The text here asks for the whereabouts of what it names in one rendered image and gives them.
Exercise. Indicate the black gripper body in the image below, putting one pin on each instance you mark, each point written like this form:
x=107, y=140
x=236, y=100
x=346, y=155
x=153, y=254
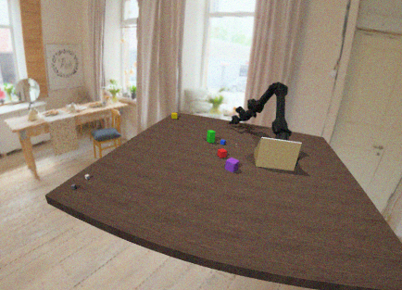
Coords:
x=242, y=117

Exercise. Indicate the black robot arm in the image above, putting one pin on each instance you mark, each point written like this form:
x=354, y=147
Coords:
x=279, y=125

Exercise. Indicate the purple block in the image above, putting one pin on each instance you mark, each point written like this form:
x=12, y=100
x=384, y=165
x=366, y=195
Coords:
x=231, y=164

